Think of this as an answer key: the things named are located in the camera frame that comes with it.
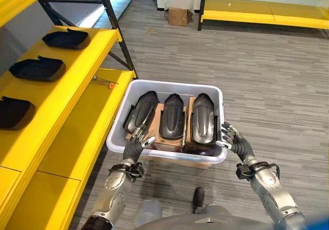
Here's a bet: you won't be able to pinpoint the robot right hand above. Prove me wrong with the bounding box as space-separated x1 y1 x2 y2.
216 122 255 160

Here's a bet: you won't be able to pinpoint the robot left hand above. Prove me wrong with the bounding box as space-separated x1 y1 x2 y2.
123 127 156 162

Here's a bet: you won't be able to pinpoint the grey plastic box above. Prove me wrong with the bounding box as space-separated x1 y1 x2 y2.
106 79 228 164

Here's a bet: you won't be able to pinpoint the yellow shelf unit black posts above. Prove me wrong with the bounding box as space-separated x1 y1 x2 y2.
197 0 329 32
0 0 139 230

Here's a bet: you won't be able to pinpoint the brown cardboard box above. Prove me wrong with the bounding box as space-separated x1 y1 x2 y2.
168 7 191 27

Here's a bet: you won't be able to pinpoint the brown cardboard insert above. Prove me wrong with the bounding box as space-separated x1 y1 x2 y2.
125 96 196 154

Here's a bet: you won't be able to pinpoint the black sole-shaped part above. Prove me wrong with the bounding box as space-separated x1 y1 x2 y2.
0 95 36 131
190 93 219 146
8 55 66 82
159 93 186 140
123 91 158 135
42 28 92 50

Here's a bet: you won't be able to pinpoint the robot silver left leg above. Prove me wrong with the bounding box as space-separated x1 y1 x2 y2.
134 198 163 228

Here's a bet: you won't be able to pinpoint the robot dark right foot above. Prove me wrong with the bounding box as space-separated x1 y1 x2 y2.
192 186 205 214

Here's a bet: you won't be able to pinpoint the orange-capped metal tool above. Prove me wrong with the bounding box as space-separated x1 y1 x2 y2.
92 75 119 89

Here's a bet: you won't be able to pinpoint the robot silver body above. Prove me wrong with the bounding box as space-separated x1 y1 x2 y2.
132 204 281 230

